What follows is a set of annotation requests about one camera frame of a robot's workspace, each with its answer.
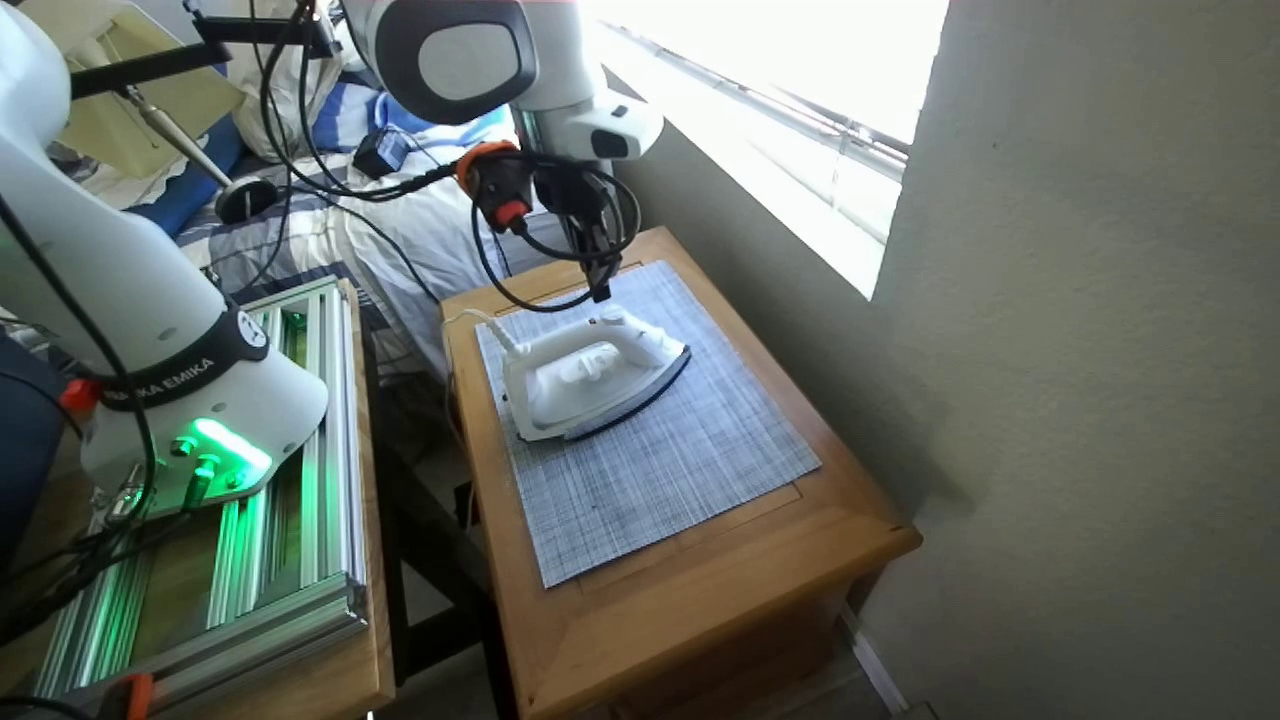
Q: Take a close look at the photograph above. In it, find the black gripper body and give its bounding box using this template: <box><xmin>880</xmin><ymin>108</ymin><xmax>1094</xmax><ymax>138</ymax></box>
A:
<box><xmin>525</xmin><ymin>154</ymin><xmax>630</xmax><ymax>262</ymax></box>

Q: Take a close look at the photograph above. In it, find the white clothes iron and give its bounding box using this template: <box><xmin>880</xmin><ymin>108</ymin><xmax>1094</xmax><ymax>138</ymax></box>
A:
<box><xmin>495</xmin><ymin>308</ymin><xmax>694</xmax><ymax>449</ymax></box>

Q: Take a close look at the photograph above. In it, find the window with white blinds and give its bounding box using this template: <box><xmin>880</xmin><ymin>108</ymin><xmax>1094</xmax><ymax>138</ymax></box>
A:
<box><xmin>582</xmin><ymin>0</ymin><xmax>952</xmax><ymax>303</ymax></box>

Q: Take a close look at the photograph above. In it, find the black power adapter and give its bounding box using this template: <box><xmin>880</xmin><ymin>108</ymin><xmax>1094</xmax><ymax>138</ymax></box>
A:
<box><xmin>346</xmin><ymin>126</ymin><xmax>410</xmax><ymax>181</ymax></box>

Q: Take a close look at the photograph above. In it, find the grey grid ironing mat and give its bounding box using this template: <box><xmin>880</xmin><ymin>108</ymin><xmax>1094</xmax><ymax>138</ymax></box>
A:
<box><xmin>473</xmin><ymin>257</ymin><xmax>825</xmax><ymax>591</ymax></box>

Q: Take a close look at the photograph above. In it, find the wooden side table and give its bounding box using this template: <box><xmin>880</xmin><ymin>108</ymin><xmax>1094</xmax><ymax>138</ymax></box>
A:
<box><xmin>440</xmin><ymin>222</ymin><xmax>923</xmax><ymax>720</ymax></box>

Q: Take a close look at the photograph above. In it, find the yellow cushion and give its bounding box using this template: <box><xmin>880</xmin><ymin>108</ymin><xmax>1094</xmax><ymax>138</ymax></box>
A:
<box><xmin>10</xmin><ymin>0</ymin><xmax>251</xmax><ymax>207</ymax></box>

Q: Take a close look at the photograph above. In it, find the red knob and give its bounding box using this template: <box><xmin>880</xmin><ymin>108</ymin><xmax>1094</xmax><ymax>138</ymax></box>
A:
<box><xmin>55</xmin><ymin>377</ymin><xmax>99</xmax><ymax>421</ymax></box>

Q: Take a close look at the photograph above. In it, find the dark blue fabric object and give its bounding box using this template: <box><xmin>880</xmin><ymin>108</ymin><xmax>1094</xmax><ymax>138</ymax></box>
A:
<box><xmin>0</xmin><ymin>329</ymin><xmax>86</xmax><ymax>595</ymax></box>

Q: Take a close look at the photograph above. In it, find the orange clamp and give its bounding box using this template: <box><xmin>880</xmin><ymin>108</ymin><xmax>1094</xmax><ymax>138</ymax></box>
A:
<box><xmin>107</xmin><ymin>669</ymin><xmax>163</xmax><ymax>720</ymax></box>

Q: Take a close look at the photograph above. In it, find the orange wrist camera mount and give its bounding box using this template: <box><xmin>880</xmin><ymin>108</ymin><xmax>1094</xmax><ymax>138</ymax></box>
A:
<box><xmin>451</xmin><ymin>138</ymin><xmax>535</xmax><ymax>231</ymax></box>

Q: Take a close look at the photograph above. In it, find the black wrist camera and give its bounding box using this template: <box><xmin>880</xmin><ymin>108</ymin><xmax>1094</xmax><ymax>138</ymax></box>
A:
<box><xmin>473</xmin><ymin>158</ymin><xmax>535</xmax><ymax>207</ymax></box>

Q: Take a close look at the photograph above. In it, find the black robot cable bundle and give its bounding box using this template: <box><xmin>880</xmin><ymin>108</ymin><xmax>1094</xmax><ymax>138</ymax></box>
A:
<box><xmin>244</xmin><ymin>0</ymin><xmax>646</xmax><ymax>319</ymax></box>

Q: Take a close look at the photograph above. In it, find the aluminium rail base frame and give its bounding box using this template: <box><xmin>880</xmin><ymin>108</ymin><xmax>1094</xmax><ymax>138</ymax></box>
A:
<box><xmin>25</xmin><ymin>275</ymin><xmax>370</xmax><ymax>712</ymax></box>

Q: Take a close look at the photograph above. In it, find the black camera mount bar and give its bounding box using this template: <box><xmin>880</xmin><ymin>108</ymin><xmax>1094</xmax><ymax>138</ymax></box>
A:
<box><xmin>68</xmin><ymin>11</ymin><xmax>334</xmax><ymax>106</ymax></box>

